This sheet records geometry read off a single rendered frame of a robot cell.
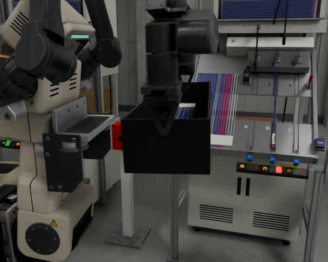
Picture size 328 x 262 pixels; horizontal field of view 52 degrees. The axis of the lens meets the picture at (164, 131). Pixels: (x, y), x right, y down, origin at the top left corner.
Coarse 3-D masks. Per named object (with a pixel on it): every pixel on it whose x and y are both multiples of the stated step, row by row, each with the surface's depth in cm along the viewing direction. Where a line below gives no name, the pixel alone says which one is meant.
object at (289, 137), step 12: (240, 120) 182; (240, 132) 178; (252, 132) 177; (264, 132) 176; (276, 132) 174; (288, 132) 173; (300, 132) 172; (312, 132) 170; (240, 144) 175; (252, 144) 173; (264, 144) 172; (276, 144) 171; (288, 144) 169; (300, 144) 168; (312, 144) 167
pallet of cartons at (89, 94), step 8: (104, 88) 563; (112, 88) 564; (80, 96) 492; (88, 96) 492; (104, 96) 540; (112, 96) 566; (88, 104) 494; (104, 104) 542; (112, 104) 569; (88, 112) 496; (104, 112) 537; (112, 112) 567
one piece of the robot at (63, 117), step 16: (64, 112) 90; (80, 112) 102; (64, 128) 91; (80, 128) 92; (96, 128) 91; (48, 144) 86; (64, 144) 85; (80, 144) 84; (96, 144) 111; (48, 160) 87; (64, 160) 86; (80, 160) 86; (48, 176) 88; (64, 176) 87; (80, 176) 87
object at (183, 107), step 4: (180, 104) 113; (184, 104) 113; (188, 104) 112; (192, 104) 112; (180, 108) 107; (184, 108) 107; (188, 108) 106; (192, 108) 106; (176, 112) 101; (180, 112) 101; (184, 112) 101; (188, 112) 101; (192, 112) 100; (168, 116) 96; (176, 116) 95; (180, 116) 95; (184, 116) 95; (188, 116) 95; (192, 116) 95
